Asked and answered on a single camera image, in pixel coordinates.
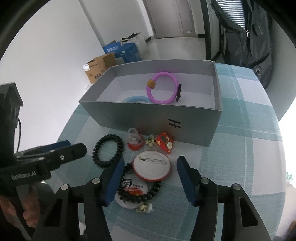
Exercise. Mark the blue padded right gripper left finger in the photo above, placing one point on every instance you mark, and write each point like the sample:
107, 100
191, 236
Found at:
99, 193

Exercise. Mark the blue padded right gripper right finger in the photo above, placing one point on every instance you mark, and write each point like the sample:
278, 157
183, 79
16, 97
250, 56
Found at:
201, 192

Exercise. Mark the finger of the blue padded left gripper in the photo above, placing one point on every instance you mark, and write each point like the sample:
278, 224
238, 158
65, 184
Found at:
55, 158
46, 148

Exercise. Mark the cream flower earring charm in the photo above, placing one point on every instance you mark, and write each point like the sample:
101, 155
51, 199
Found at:
145, 208

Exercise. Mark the white red-rimmed pin badge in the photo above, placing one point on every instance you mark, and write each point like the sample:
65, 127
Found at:
151, 166

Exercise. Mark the red cartoon car charm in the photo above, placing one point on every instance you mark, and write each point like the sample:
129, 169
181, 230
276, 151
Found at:
165, 142

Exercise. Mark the red clear-dome capsule charm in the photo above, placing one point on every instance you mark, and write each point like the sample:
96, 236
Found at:
135, 141

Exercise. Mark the white China print badge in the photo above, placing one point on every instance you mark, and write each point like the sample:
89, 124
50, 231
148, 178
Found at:
134, 186

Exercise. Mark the teal plaid tablecloth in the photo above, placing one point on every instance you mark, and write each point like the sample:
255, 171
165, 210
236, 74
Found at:
247, 149

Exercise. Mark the grey cardboard storage box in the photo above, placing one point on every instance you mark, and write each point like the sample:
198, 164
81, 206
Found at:
142, 95

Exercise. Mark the brown cardboard box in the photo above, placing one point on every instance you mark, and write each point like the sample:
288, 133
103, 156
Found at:
95, 68

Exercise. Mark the small black hair clip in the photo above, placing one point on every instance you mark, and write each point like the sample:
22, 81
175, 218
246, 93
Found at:
178, 96

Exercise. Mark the blue cardboard box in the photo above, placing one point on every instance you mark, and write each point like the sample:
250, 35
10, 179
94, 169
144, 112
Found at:
126, 53

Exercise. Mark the white plastic bag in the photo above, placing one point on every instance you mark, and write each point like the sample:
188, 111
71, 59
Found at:
139, 41

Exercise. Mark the black hanging jacket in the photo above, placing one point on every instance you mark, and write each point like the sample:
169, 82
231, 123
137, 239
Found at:
249, 47

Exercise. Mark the grey door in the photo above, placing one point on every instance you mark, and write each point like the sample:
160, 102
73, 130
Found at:
170, 18

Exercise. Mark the striped shirt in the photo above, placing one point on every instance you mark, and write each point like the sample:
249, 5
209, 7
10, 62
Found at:
233, 10

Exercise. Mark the black coat rack frame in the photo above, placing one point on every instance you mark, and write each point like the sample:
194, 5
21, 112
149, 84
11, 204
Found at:
213, 32

